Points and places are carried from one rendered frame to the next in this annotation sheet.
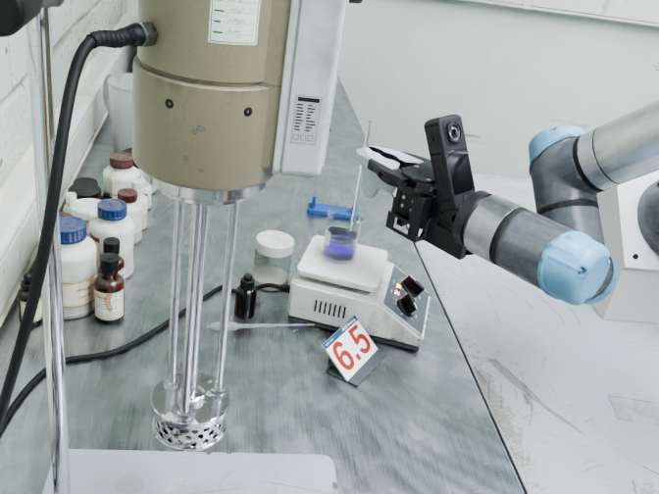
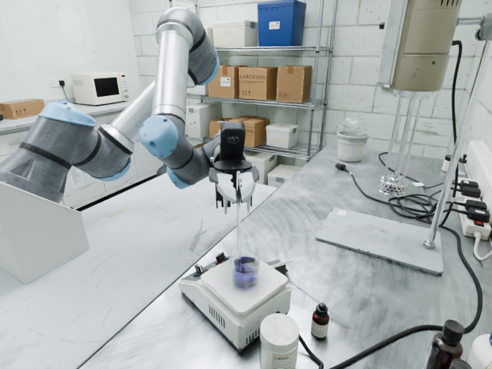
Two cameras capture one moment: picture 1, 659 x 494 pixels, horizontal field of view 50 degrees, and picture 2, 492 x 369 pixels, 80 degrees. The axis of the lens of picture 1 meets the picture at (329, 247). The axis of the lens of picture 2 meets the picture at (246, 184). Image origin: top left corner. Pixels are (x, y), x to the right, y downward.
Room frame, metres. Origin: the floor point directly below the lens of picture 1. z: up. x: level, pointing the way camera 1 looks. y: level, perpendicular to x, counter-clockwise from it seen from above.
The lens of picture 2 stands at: (1.23, 0.25, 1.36)
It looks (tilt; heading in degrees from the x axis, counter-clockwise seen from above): 24 degrees down; 220
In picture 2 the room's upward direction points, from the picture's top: straight up
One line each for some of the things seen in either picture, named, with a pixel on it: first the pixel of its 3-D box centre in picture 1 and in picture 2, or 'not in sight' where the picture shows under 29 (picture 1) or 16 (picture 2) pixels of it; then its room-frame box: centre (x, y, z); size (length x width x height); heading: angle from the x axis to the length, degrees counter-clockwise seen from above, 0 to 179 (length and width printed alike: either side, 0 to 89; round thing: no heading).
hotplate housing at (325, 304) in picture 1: (356, 290); (235, 290); (0.90, -0.05, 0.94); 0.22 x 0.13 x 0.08; 82
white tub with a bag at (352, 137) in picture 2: not in sight; (352, 137); (-0.13, -0.24, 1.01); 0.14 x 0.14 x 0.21
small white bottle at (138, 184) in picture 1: (137, 204); not in sight; (1.06, 0.33, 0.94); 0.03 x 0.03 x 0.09
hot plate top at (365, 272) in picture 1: (343, 262); (244, 279); (0.91, -0.02, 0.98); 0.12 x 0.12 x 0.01; 82
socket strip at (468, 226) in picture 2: not in sight; (469, 202); (0.11, 0.26, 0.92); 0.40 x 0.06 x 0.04; 11
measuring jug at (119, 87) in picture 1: (134, 115); not in sight; (1.40, 0.45, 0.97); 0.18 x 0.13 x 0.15; 62
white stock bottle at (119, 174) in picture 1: (121, 185); not in sight; (1.10, 0.37, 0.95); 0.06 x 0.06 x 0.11
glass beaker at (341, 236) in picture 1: (342, 233); (243, 265); (0.92, -0.02, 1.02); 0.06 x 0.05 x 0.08; 149
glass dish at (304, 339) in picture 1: (299, 336); (291, 291); (0.81, 0.02, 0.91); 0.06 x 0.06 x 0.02
